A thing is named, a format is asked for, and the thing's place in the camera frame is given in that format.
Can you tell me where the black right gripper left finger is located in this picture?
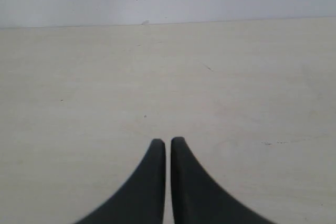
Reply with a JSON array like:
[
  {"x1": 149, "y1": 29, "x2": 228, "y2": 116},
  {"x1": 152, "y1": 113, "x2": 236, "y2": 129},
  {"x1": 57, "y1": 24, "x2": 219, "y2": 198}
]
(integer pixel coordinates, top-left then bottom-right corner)
[{"x1": 78, "y1": 139, "x2": 166, "y2": 223}]

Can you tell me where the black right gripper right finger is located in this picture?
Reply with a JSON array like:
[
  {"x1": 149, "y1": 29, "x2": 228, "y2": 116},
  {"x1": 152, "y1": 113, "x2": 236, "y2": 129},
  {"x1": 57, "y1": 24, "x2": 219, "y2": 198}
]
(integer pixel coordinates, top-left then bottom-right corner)
[{"x1": 171, "y1": 137, "x2": 265, "y2": 223}]

